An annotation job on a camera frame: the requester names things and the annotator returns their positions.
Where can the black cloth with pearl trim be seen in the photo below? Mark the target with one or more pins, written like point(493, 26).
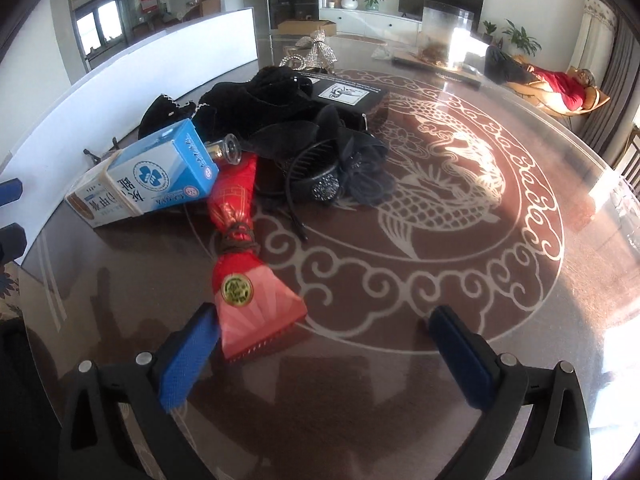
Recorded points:
point(160, 115)

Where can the red pouch with gold seal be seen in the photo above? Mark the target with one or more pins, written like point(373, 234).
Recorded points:
point(235, 195)

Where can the brown and white carton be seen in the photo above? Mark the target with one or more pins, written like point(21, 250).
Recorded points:
point(90, 200)

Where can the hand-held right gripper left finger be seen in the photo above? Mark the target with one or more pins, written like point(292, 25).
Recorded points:
point(186, 360)

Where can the round white vase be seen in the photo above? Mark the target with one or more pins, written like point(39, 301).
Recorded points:
point(350, 3)

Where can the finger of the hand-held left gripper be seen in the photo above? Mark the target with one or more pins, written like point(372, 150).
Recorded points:
point(11, 244)
point(10, 192)

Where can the black box with white label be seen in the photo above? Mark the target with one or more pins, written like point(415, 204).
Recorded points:
point(350, 92)

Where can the blue and white medicine box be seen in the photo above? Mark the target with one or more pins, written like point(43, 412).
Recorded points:
point(165, 170)

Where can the black board stand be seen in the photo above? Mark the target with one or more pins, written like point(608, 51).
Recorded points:
point(100, 152)

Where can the white television cabinet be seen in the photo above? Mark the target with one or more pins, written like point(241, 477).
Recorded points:
point(370, 22)

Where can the broad-leaf potted plant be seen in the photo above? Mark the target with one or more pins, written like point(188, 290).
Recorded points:
point(520, 40)

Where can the grey and white curtain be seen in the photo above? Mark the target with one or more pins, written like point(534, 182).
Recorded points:
point(600, 50)

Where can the small potted plant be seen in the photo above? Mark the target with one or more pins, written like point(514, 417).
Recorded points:
point(489, 30)

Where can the crystal hair clip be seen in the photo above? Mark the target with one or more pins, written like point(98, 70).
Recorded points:
point(296, 61)

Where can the wooden lounge chair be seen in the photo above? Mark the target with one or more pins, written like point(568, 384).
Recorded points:
point(595, 97)

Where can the silver rhinestone bow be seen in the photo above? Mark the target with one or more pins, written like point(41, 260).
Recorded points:
point(320, 50)

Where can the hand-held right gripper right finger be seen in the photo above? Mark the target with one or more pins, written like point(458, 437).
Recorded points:
point(460, 360)

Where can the brown patterned glass desktop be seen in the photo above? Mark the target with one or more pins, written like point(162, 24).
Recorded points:
point(360, 280)

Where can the small glass vial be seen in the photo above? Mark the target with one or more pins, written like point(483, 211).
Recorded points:
point(226, 149)

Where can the white partition board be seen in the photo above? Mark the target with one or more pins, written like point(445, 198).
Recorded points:
point(100, 100)

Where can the cardboard box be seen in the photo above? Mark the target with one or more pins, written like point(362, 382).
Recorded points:
point(305, 26)

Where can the clear plastic jar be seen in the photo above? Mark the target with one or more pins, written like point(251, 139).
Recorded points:
point(442, 30)

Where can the black mesh bow hair accessory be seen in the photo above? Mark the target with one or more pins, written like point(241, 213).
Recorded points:
point(360, 160)

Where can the black beaded velvet cloth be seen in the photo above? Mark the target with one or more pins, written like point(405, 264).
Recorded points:
point(250, 95)

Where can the black rhinestone headband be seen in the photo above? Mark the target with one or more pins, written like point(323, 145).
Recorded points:
point(320, 185)

